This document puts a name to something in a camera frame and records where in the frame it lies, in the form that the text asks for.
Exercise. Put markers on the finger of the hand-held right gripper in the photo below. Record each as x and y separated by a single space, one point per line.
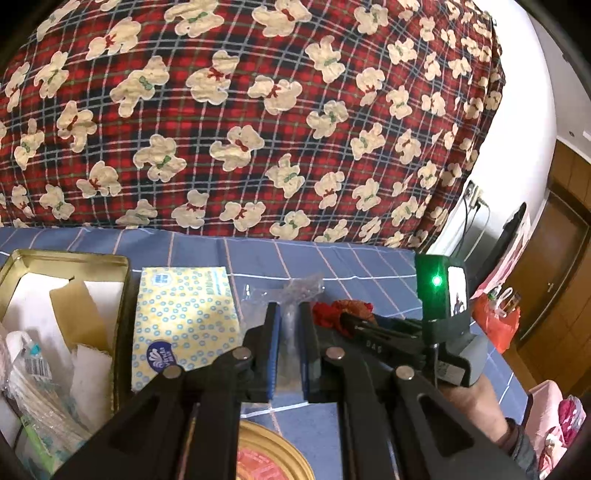
378 344
378 321

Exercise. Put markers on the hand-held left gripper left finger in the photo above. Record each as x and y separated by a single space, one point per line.
273 350

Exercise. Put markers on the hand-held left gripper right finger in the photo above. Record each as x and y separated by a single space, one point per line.
305 350

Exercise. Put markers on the clear bag of white beads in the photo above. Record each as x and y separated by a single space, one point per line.
291 323

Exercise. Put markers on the red embroidered pouch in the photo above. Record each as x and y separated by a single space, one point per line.
328 311

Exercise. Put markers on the gold tin box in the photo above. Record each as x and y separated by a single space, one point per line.
69 262

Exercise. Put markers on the clear striped plastic bag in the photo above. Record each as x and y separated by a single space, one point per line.
41 401

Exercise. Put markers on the white plastic bottle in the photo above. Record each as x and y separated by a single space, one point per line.
18 344

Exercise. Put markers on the person's right forearm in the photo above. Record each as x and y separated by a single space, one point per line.
524 450

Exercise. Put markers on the person's right hand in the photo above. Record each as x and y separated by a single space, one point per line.
475 410

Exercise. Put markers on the blue checked bedsheet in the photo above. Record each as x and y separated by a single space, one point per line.
360 267

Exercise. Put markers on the red plastic bag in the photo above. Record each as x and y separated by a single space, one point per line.
496 323

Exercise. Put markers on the black flat panel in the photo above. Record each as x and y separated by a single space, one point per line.
508 235

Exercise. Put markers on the yellow patterned tissue pack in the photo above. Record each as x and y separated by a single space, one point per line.
184 314

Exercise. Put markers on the round gold tin lid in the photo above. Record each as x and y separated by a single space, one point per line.
268 457

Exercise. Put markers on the wooden door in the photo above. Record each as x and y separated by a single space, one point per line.
549 258

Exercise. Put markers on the pink printed cloth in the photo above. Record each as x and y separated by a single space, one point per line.
549 415

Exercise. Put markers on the red plaid teddy bear blanket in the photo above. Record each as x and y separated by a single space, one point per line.
231 115

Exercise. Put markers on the white paper liner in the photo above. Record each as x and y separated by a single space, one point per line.
37 295

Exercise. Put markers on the white wall socket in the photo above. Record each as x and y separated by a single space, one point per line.
473 194

